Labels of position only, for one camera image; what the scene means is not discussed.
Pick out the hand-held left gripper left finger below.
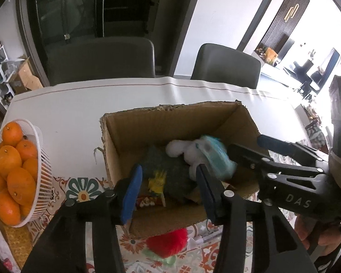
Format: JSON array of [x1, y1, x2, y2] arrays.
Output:
[[21, 165, 144, 273]]

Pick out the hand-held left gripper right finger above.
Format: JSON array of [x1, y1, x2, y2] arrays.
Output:
[[196, 163, 319, 273]]

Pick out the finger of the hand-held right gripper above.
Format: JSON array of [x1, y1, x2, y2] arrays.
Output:
[[257, 134, 329, 166], [227, 144, 277, 177]]

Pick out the red patterned small packet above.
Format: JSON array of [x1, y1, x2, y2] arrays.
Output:
[[135, 195, 167, 209]]

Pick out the blue tissue packet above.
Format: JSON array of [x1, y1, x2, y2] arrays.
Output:
[[197, 135, 238, 181]]

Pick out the dark green plush toy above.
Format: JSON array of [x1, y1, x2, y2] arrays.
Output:
[[140, 145, 199, 202]]

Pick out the white plush toy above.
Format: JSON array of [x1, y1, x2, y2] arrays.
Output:
[[165, 139, 213, 179]]

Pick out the brown cardboard box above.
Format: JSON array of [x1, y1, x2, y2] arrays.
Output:
[[99, 100, 270, 239]]

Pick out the person's right hand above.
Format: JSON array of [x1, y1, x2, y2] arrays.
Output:
[[294, 215, 341, 258]]

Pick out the chair with patterned cushion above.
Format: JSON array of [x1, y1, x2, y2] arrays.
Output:
[[305, 119, 330, 148]]

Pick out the small grey tube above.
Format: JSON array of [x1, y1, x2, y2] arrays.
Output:
[[188, 230, 223, 246]]

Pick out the red plush toy green leaves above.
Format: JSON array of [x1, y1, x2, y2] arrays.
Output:
[[142, 227, 189, 268]]

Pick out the white television cabinet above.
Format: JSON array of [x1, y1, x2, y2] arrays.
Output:
[[251, 51, 304, 91]]

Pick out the yellow gift bags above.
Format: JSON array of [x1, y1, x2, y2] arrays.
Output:
[[263, 47, 280, 64]]

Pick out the white slatted fruit basket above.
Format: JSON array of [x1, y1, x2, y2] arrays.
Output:
[[0, 119, 53, 228]]

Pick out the dark grey dining chair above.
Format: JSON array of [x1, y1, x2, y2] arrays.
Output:
[[190, 43, 262, 90], [44, 36, 156, 87]]

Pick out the pile of oranges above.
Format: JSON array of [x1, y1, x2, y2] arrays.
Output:
[[0, 121, 40, 226]]

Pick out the yellow woven tissue box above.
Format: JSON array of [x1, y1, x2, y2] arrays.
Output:
[[0, 213, 35, 273]]

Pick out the open cardboard carton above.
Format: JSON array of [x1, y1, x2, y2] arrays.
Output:
[[8, 57, 44, 96]]

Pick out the grey plastic bag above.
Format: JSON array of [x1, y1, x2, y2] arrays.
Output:
[[1, 58, 26, 77]]

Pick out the dark glass sliding door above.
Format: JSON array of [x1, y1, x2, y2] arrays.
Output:
[[17, 0, 205, 77]]

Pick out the dark slatted wall cabinet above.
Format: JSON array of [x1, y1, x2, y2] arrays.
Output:
[[256, 0, 311, 52]]

